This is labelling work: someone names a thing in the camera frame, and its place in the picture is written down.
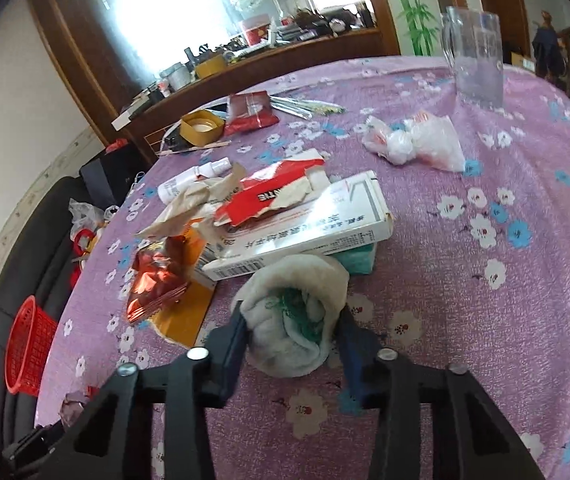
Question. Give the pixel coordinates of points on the teal tissue packet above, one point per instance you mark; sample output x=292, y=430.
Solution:
x=362, y=260

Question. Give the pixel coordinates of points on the black sofa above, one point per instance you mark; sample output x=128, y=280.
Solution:
x=20, y=270

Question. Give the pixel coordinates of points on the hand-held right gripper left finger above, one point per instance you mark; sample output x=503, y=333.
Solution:
x=237, y=337

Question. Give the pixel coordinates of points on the white plastic bag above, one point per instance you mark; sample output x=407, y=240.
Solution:
x=425, y=140
x=85, y=212

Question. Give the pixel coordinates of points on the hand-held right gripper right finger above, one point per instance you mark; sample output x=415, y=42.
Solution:
x=352, y=362

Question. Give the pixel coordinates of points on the black bag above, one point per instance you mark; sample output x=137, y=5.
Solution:
x=107, y=175

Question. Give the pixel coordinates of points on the orange foil wrapper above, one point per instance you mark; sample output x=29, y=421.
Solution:
x=160, y=270

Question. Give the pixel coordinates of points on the green bamboo wall sticker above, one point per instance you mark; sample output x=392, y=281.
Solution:
x=415, y=0

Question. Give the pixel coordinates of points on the dark blue garment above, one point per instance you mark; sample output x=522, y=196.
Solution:
x=547, y=45

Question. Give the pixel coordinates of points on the red packet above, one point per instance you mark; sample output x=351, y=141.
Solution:
x=250, y=110

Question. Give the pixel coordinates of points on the white cloth wad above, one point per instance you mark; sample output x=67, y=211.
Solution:
x=285, y=280

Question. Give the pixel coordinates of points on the yellow round tin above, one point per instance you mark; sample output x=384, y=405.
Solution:
x=200, y=127

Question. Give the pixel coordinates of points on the brown paper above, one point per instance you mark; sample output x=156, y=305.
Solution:
x=190, y=207

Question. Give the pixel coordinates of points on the torn red white carton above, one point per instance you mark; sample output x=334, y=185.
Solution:
x=265, y=200

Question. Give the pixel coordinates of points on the clear glass mug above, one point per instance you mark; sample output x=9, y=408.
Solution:
x=475, y=55

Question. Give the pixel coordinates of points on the red plastic basket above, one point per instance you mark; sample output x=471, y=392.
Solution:
x=27, y=345

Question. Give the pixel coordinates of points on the white medicine box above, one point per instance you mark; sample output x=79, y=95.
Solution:
x=315, y=230

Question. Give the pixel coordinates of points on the wooden cabinet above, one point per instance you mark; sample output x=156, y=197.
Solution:
x=265, y=67

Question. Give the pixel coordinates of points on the wood-framed mirror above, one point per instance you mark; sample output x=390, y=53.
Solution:
x=165, y=5

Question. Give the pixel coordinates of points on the purple floral tablecloth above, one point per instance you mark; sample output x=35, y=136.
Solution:
x=465, y=285

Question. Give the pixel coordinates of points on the yellow envelope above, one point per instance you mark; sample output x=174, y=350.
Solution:
x=185, y=317

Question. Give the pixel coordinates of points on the brown door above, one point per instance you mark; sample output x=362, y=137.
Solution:
x=495, y=0

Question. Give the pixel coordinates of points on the wooden stick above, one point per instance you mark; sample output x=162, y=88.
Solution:
x=195, y=147

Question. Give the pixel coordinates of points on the white small packet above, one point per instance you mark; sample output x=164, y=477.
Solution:
x=185, y=180

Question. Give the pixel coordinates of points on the yellow box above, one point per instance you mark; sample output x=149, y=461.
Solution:
x=210, y=66

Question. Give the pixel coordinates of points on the clear straw packets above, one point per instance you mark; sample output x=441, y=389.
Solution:
x=305, y=105

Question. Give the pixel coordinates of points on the white board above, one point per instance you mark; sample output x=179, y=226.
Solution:
x=122, y=119

